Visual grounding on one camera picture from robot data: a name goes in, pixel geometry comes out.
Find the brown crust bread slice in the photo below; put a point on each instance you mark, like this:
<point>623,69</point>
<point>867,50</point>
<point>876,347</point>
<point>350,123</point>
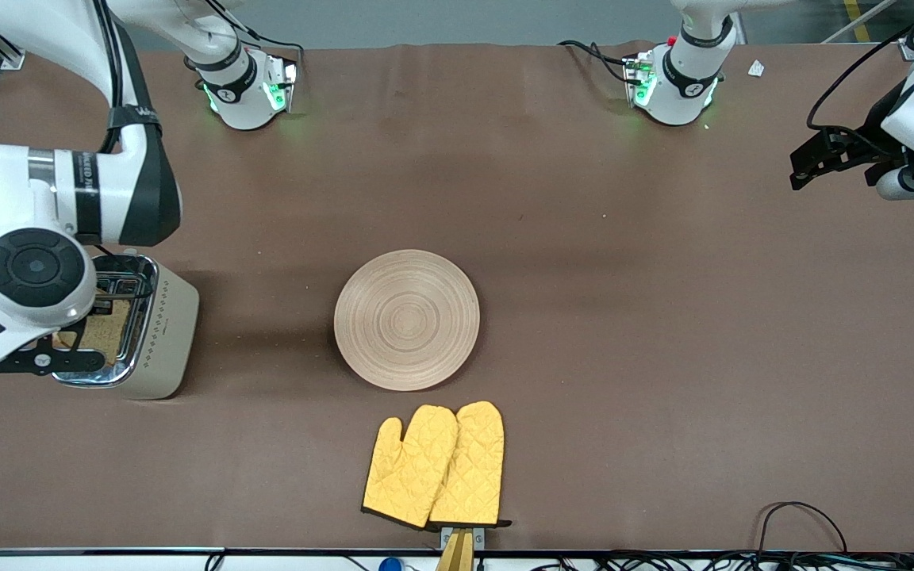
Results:
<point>104,333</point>

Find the round light wooden plate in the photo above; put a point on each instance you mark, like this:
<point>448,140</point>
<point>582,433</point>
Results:
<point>407,319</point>

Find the beige chrome two-slot toaster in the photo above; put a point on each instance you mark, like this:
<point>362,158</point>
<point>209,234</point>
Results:
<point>163,333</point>

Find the small white paper scrap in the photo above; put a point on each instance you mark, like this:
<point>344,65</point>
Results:
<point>756,68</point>

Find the brown table cover mat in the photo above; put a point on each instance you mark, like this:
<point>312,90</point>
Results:
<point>663,317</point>

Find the yellow quilted oven mitt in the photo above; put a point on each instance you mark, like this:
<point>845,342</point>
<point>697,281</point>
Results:
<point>405,472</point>
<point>469,468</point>

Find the blue round cap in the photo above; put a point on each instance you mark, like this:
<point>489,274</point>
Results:
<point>389,565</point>

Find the small metal bracket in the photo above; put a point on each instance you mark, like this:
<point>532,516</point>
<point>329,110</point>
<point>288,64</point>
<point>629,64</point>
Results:
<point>479,538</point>

